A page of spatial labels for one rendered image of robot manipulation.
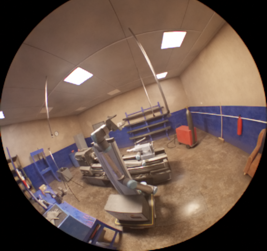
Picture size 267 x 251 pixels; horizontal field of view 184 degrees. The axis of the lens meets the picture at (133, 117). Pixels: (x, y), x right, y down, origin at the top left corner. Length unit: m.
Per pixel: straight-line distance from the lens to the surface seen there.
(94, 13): 1.48
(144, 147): 2.04
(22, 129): 5.52
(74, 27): 1.55
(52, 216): 1.29
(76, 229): 1.31
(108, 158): 0.93
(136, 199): 1.37
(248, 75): 2.75
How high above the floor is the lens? 1.98
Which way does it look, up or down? 3 degrees down
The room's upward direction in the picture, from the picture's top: 18 degrees counter-clockwise
